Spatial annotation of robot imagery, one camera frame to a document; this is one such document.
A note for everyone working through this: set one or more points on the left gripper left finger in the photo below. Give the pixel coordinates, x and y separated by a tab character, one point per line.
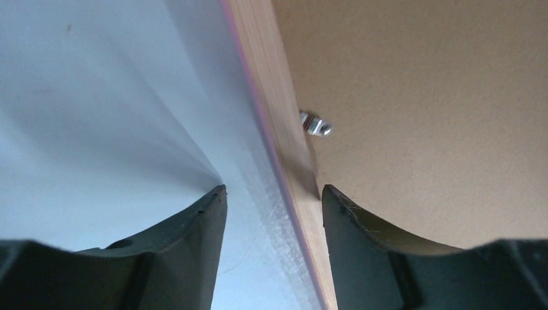
171	265

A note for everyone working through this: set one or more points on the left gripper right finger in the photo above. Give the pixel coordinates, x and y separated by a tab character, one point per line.
377	265

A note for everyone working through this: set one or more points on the brown cardboard backing board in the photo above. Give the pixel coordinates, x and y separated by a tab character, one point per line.
439	110

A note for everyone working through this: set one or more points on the pink wooden photo frame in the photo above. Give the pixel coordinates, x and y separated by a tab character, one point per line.
263	57

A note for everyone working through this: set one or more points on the small metal retaining clip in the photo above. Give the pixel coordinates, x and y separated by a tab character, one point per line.
314	125

